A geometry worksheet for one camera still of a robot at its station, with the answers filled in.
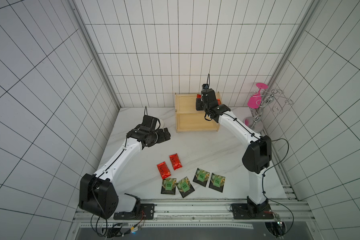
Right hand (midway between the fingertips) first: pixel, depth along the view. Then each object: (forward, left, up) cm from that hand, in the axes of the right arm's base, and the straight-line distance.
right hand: (194, 100), depth 90 cm
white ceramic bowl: (-4, +22, -20) cm, 30 cm away
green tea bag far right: (-40, -14, -25) cm, 50 cm away
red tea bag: (+3, -16, -4) cm, 17 cm away
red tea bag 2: (-31, +10, -22) cm, 39 cm away
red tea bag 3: (-36, +16, -23) cm, 46 cm away
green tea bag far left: (-44, +12, -25) cm, 52 cm away
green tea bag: (-44, +3, -26) cm, 51 cm away
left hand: (-24, +17, -10) cm, 31 cm away
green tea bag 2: (-38, -6, -25) cm, 46 cm away
